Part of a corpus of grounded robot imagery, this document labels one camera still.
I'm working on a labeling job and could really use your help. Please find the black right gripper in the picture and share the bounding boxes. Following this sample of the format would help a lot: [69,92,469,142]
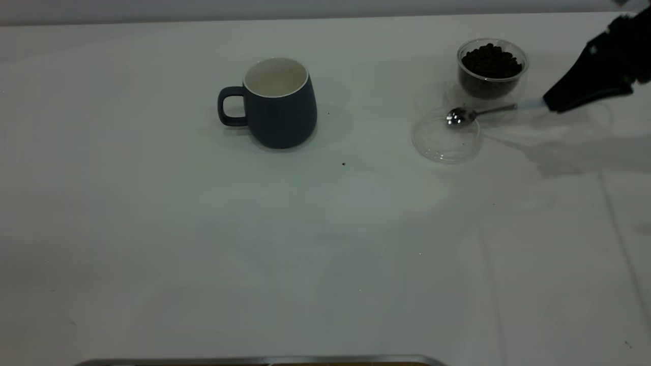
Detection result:
[543,8,651,114]

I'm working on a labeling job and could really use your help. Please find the metal spoon pale blue handle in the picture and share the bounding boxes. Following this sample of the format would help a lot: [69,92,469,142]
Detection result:
[447,99,549,128]

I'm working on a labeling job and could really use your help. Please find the dark grey ceramic mug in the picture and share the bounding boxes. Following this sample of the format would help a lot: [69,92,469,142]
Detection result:
[218,57,318,150]

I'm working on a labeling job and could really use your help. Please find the roasted coffee beans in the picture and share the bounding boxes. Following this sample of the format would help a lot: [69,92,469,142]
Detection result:
[460,43,523,98]

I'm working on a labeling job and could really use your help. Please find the clear glass saucer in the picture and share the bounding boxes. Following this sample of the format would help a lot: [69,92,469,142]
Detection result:
[411,107,483,164]

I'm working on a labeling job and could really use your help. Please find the silver metal bar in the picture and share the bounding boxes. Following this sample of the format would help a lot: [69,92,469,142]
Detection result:
[74,355,448,366]

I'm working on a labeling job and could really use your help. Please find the clear double-wall glass cup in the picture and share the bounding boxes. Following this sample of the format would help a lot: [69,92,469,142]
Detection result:
[448,38,529,123]

